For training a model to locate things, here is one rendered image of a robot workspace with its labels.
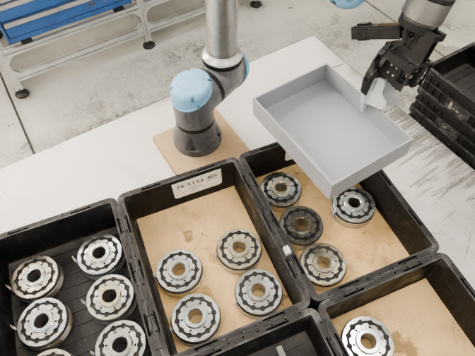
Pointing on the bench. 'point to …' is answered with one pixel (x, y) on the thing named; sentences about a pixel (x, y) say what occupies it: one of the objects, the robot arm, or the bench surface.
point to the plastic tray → (330, 129)
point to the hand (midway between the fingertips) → (365, 104)
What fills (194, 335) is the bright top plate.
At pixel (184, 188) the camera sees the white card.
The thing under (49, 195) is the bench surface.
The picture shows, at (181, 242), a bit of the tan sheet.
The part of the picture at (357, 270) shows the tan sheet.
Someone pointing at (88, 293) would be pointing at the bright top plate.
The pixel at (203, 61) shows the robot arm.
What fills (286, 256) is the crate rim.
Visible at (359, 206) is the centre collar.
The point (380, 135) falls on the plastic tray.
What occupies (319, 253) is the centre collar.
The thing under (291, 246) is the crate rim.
